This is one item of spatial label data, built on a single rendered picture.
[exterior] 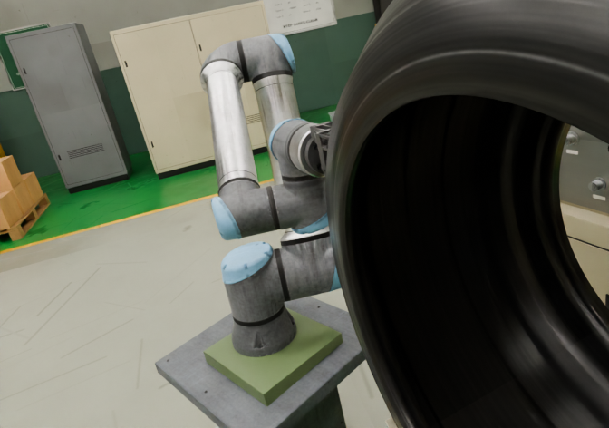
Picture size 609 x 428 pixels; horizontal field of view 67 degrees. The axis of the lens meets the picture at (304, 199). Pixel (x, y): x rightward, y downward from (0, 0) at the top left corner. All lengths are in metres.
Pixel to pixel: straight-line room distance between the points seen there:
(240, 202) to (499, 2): 0.71
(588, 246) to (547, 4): 1.07
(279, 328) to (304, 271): 0.19
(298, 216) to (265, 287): 0.40
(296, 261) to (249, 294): 0.15
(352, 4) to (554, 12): 8.37
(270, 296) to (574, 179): 0.82
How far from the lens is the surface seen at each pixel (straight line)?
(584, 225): 1.27
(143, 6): 8.16
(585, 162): 1.28
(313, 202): 0.89
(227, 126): 1.08
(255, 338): 1.33
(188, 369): 1.47
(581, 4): 0.23
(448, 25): 0.29
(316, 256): 1.25
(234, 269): 1.24
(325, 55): 8.44
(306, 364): 1.30
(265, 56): 1.32
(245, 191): 0.92
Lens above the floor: 1.45
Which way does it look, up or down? 20 degrees down
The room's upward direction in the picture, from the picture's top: 12 degrees counter-clockwise
